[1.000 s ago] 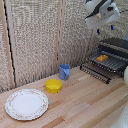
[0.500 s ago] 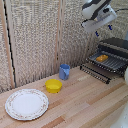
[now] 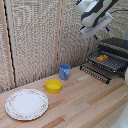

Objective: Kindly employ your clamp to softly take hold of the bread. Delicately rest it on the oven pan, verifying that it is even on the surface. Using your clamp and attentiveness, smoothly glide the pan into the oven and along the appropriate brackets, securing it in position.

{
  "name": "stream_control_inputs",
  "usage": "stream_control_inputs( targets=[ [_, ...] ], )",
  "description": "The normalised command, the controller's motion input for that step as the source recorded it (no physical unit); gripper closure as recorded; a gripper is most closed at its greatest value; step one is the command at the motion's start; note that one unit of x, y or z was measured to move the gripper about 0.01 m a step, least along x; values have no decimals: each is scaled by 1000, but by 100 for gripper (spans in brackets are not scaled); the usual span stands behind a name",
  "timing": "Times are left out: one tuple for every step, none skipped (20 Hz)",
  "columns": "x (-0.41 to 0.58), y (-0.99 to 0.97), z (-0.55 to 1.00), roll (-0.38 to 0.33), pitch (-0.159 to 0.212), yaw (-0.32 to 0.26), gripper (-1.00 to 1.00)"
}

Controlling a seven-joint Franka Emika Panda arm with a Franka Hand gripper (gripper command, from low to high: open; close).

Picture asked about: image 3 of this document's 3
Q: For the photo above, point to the woven folding screen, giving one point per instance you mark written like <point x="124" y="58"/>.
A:
<point x="33" y="40"/>

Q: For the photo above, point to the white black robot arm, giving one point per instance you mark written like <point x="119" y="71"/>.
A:
<point x="95" y="11"/>

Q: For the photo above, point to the white plate floral rim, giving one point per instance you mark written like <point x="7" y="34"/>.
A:
<point x="26" y="104"/>

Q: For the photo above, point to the yellow bowl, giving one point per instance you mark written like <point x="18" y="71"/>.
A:
<point x="53" y="85"/>

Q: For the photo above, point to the blue cup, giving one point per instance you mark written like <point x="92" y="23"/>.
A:
<point x="64" y="72"/>

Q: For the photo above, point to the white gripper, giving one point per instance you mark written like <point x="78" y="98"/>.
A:
<point x="96" y="26"/>

